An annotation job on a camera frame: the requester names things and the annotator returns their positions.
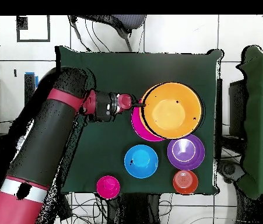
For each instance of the large pink bowl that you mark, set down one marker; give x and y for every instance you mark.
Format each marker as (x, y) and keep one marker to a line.
(138, 127)

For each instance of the blue tape strip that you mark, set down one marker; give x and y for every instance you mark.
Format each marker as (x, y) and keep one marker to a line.
(36, 81)

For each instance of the small pink-red bowl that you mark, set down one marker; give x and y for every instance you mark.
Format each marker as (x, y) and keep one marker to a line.
(108, 187)

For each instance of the black chair base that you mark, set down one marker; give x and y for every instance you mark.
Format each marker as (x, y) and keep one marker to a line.
(229, 169)

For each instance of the dark green tablecloth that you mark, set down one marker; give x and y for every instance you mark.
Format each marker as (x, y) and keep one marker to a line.
(133, 67)

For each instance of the medium blue bowl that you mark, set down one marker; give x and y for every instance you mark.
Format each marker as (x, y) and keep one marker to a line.
(141, 161)

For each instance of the black square floor frame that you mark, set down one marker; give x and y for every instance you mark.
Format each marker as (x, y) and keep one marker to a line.
(33, 40)

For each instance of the grey mesh office chair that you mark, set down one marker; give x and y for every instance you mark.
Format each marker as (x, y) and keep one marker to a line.
(126, 21)

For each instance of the green cloth side table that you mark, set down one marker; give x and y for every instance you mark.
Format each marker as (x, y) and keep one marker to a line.
(261, 93)

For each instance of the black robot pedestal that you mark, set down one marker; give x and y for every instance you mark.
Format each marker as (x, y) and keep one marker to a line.
(133, 210)

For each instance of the small orange bowl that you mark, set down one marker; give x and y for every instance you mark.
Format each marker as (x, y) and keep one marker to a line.
(185, 182)

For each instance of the black metal stand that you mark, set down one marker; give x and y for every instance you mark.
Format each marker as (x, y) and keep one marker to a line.
(29, 86)

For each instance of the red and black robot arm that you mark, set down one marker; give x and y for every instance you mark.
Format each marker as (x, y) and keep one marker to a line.
(40, 144)

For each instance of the purple bowl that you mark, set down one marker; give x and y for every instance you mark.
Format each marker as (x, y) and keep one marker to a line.
(186, 154)

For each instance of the large orange bowl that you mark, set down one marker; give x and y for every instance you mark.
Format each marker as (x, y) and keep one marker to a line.
(170, 112)

